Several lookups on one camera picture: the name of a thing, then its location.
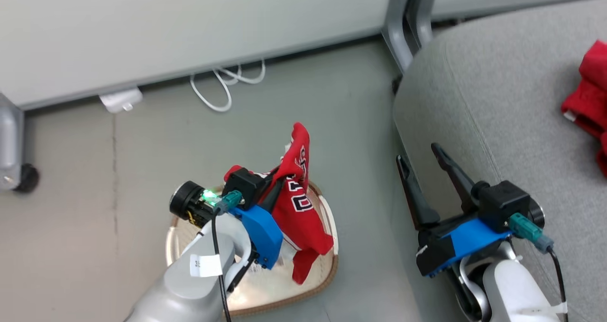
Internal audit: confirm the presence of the white power strip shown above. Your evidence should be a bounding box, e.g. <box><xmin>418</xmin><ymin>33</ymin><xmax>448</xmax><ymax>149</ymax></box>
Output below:
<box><xmin>99</xmin><ymin>87</ymin><xmax>144</xmax><ymax>114</ymax></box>

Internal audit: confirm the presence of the large white partition panel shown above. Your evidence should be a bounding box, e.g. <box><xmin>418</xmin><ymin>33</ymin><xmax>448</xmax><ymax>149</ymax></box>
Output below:
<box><xmin>0</xmin><ymin>0</ymin><xmax>396</xmax><ymax>110</ymax></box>

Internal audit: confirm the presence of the coiled white power cable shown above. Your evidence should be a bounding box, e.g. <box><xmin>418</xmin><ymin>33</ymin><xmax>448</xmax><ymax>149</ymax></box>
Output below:
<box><xmin>190</xmin><ymin>59</ymin><xmax>266</xmax><ymax>112</ymax></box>

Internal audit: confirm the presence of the grey partition leg with caster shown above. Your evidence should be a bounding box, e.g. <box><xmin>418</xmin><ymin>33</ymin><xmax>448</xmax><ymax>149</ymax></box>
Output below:
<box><xmin>0</xmin><ymin>92</ymin><xmax>24</xmax><ymax>191</ymax></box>

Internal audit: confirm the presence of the beige plastic laundry basket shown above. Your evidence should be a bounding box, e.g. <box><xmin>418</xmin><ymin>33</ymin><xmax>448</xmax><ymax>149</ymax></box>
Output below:
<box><xmin>165</xmin><ymin>182</ymin><xmax>340</xmax><ymax>317</ymax></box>

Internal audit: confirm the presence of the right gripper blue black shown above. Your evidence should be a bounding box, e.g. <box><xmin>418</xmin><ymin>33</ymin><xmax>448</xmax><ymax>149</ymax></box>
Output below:
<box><xmin>396</xmin><ymin>143</ymin><xmax>513</xmax><ymax>278</ymax></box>

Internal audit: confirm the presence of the grey fabric sofa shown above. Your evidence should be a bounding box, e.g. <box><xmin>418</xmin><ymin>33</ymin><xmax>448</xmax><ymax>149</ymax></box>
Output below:
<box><xmin>393</xmin><ymin>0</ymin><xmax>607</xmax><ymax>322</ymax></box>

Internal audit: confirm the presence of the plain red garment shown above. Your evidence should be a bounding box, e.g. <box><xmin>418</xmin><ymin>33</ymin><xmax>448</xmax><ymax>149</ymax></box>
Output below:
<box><xmin>561</xmin><ymin>40</ymin><xmax>607</xmax><ymax>176</ymax></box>

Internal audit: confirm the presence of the black caster wheel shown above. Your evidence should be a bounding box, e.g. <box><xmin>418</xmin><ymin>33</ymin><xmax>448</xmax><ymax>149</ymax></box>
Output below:
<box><xmin>14</xmin><ymin>163</ymin><xmax>40</xmax><ymax>193</ymax></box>

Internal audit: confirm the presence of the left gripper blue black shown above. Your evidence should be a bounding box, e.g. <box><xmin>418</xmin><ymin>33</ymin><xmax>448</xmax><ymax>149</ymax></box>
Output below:
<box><xmin>169</xmin><ymin>175</ymin><xmax>288</xmax><ymax>270</ymax></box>

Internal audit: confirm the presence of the red jersey with lettering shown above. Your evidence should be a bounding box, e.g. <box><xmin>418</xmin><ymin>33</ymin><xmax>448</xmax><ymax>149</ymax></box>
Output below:
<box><xmin>224</xmin><ymin>122</ymin><xmax>335</xmax><ymax>285</ymax></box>

